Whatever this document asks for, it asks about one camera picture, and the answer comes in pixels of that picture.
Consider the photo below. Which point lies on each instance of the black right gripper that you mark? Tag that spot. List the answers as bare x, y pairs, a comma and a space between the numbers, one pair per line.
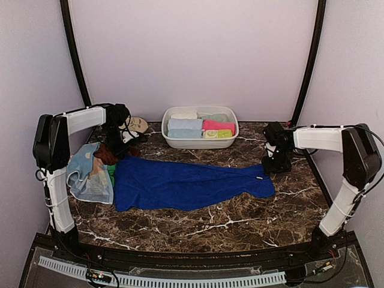
269, 168

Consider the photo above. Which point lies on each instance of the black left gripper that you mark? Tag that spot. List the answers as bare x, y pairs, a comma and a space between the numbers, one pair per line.
117, 151

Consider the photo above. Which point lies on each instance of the royal blue microfiber towel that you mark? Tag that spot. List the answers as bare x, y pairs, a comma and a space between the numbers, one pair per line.
147, 184

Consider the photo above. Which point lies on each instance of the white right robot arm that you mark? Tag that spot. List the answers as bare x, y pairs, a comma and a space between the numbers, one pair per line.
362, 161

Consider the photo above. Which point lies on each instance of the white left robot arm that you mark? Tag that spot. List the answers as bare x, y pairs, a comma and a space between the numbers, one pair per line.
51, 150

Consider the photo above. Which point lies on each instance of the floral ceramic plate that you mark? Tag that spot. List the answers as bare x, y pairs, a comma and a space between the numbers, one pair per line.
138, 124

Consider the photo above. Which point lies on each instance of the light blue patterned towel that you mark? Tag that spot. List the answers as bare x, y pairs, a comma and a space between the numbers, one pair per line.
88, 178

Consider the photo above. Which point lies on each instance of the light blue rolled towel front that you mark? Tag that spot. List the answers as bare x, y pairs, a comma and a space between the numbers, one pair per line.
185, 134

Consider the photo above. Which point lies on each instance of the light blue rolled towel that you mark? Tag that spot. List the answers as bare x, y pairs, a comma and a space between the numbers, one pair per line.
185, 134
195, 124

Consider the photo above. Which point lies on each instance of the light blue rolled towel rear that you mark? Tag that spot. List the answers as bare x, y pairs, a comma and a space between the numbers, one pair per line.
195, 124

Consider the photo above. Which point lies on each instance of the sage green rolled towel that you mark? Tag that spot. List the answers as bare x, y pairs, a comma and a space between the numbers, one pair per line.
218, 117

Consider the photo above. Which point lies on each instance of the lime lemon print towel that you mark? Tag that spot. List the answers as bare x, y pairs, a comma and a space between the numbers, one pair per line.
217, 134

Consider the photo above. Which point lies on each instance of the white plastic bin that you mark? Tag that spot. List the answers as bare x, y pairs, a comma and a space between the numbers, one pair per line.
199, 143

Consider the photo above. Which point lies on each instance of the white rolled towel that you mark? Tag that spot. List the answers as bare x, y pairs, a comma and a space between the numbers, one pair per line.
184, 115

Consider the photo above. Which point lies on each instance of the pink rolled towel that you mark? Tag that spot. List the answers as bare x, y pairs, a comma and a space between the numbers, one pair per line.
209, 124

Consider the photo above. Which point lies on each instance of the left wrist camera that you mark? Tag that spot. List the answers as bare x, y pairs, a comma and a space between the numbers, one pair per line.
128, 135

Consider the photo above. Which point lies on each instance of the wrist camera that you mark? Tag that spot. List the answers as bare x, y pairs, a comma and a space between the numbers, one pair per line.
269, 149
128, 135

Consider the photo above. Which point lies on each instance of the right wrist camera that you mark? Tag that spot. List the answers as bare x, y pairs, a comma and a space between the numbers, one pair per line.
269, 149

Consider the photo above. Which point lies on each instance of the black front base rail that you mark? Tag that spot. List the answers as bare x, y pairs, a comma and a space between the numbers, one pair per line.
345, 249

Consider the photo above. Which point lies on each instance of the white slotted cable duct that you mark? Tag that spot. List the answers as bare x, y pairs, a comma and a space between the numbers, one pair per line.
148, 277

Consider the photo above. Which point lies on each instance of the black left corner post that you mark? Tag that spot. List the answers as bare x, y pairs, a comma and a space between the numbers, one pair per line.
71, 42

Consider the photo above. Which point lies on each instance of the black corner post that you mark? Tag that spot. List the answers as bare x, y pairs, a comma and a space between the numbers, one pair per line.
71, 42
312, 55

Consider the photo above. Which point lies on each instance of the black right corner post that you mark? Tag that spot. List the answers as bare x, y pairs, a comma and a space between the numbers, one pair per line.
312, 55

